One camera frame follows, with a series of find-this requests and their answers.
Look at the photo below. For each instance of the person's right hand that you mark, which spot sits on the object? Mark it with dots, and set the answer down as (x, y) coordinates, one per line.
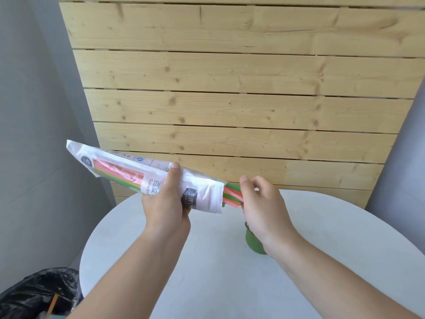
(265, 212)

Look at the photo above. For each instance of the person's left hand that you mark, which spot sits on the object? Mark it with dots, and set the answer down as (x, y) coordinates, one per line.
(162, 212)

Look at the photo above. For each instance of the person's left thumb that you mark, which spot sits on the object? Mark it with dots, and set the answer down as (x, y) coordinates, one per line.
(171, 182)

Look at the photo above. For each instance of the person's right thumb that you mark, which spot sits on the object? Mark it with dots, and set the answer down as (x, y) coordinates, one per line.
(245, 194)

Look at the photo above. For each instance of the bundle of coloured drinking straws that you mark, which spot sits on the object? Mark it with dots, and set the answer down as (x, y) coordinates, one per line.
(232, 195)

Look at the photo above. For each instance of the white plastic straw packet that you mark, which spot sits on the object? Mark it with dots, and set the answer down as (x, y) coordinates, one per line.
(199, 187)

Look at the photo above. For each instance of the person's left forearm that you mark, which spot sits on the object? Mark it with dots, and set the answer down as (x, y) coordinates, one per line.
(132, 279)

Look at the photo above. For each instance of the person's right forearm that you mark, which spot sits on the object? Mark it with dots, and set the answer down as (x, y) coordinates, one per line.
(325, 279)

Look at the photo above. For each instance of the green cup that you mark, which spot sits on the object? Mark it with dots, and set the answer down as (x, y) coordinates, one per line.
(254, 245)

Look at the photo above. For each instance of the wooden plank panel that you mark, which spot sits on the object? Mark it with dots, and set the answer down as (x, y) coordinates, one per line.
(245, 96)

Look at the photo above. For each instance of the black bin bag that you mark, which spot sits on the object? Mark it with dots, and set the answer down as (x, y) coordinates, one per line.
(30, 292)

